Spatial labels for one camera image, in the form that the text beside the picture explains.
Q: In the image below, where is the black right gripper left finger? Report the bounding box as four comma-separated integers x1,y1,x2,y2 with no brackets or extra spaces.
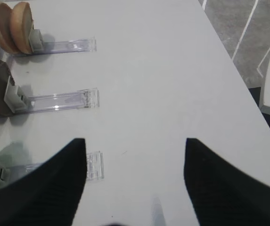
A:
0,138,87,226

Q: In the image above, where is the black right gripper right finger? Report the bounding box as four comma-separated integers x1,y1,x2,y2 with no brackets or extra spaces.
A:
184,138,270,226

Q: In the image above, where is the bun top right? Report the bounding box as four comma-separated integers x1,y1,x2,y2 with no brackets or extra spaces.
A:
9,1,33,54

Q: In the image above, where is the bun top left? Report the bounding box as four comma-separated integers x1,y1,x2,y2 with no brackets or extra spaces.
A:
0,2,20,54

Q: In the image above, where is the clear pusher rail lettuce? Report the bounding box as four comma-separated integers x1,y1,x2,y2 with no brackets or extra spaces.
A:
0,152,104,188

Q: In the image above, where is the clear pusher rail patty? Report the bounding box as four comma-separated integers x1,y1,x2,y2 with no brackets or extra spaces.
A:
4,85,99,114

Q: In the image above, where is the clear pusher rail bun top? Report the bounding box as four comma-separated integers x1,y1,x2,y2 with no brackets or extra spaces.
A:
28,29,97,55

